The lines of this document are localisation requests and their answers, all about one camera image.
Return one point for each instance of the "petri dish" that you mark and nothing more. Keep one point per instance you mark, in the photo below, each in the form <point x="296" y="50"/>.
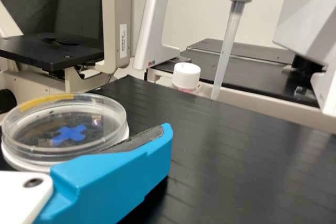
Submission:
<point x="39" y="124"/>

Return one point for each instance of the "white incubator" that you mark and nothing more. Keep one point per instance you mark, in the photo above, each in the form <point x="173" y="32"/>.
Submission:
<point x="302" y="11"/>

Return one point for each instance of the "cream microscope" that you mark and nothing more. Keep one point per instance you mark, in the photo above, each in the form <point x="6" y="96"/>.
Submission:
<point x="113" y="11"/>

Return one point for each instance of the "black platform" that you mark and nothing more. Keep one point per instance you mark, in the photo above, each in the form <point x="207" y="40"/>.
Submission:
<point x="236" y="155"/>
<point x="249" y="77"/>
<point x="249" y="48"/>

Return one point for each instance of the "white-capped bottle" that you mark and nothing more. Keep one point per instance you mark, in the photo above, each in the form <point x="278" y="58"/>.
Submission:
<point x="186" y="73"/>

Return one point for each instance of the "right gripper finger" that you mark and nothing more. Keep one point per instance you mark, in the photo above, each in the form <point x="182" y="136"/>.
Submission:
<point x="118" y="182"/>

